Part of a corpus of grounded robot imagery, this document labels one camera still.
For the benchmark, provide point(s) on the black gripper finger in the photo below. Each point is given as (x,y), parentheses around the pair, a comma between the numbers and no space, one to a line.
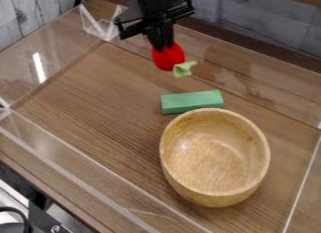
(166,34)
(153,35)

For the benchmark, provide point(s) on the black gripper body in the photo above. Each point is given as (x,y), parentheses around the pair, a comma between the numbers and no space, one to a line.
(149,13)

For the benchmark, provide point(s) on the red plush fruit green stem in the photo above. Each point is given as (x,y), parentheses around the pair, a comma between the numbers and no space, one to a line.
(170,60)

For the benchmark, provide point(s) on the green rectangular block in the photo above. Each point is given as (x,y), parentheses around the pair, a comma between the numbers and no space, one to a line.
(178,103)

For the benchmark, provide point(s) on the wooden bowl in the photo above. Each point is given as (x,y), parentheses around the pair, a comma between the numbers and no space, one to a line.
(214,157)

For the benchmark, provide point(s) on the black equipment under table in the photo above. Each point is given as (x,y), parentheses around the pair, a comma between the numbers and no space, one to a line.
(28,218)

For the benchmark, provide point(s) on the clear acrylic corner bracket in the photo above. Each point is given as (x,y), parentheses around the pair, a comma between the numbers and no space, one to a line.
(102,28)

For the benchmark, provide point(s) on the clear acrylic tray enclosure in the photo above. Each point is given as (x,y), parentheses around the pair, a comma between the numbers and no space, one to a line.
(81,127)

